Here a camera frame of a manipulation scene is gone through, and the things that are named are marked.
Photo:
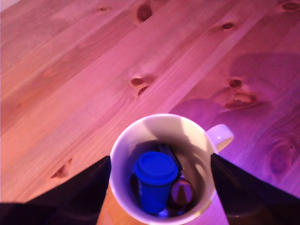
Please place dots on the cartoon print ceramic mug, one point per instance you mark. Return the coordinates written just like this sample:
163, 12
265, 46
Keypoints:
164, 126

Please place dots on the brown coffee capsule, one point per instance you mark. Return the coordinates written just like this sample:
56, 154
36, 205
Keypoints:
182, 191

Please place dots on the blue coffee capsule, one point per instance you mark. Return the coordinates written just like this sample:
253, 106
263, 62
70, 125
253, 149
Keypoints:
154, 178

